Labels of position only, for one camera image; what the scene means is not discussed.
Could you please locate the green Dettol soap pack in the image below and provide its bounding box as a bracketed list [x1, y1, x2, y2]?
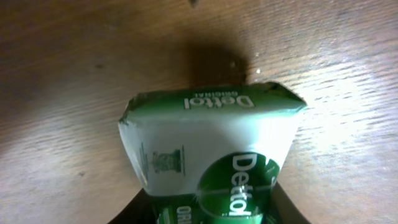
[119, 82, 306, 224]

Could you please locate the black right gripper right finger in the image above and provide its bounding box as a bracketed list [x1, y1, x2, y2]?
[266, 182, 310, 224]

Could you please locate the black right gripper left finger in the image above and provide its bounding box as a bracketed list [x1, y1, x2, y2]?
[108, 189, 159, 224]

